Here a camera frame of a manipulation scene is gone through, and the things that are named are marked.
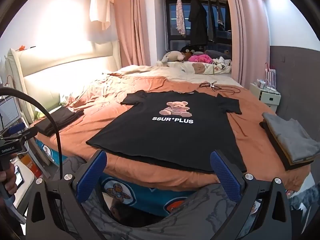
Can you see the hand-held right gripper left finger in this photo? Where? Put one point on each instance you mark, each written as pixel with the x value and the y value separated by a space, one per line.
pixel 92 175

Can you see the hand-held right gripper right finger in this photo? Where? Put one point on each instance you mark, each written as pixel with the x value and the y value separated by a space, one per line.
pixel 225 177

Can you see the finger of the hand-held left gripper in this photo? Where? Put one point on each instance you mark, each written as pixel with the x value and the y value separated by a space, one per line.
pixel 28 135
pixel 16 130

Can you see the black bear-print T-shirt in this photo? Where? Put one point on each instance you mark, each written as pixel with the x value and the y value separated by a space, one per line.
pixel 170 135

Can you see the folded black clothes pile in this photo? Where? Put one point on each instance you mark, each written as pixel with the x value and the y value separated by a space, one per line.
pixel 57 120

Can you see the hanging dark clothes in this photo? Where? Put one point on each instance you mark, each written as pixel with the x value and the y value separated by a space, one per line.
pixel 218 17

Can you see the person's left hand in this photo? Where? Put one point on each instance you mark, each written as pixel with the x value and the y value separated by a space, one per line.
pixel 11 180

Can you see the orange box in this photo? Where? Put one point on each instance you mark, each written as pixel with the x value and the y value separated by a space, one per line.
pixel 30 166

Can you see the phone with lit screen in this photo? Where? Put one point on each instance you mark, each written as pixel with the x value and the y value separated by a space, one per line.
pixel 19 177

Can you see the orange blanket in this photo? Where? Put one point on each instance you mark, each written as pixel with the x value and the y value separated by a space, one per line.
pixel 250 135

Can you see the person's grey patterned pants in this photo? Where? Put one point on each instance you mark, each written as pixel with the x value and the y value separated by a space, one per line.
pixel 175 217

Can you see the cream padded headboard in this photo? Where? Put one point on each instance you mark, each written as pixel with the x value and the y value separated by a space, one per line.
pixel 62 65

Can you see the folded grey garment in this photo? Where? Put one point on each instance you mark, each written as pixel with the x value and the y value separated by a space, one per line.
pixel 292 135

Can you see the small orange toy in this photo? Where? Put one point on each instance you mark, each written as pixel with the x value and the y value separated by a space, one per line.
pixel 22 47

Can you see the grey fluffy rug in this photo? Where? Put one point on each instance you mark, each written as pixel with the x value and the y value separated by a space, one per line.
pixel 305 200

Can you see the pink plush toy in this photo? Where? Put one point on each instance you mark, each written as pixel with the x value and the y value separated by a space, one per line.
pixel 200 58

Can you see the beige plush toy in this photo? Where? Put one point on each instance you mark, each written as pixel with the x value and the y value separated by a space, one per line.
pixel 172 56

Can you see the brown plush toy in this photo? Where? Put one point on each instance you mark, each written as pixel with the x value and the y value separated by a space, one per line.
pixel 190 50

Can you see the pink curtain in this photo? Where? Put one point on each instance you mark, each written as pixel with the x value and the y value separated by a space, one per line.
pixel 237 30
pixel 130 22

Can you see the hanging white shirt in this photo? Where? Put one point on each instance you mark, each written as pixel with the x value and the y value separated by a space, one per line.
pixel 100 5

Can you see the hanging black coat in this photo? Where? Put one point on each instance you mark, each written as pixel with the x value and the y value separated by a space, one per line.
pixel 197 20

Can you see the hanging floral garment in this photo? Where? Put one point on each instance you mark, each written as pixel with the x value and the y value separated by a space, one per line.
pixel 180 17

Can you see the dark window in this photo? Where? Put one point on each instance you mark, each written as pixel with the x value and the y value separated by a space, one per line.
pixel 172 12

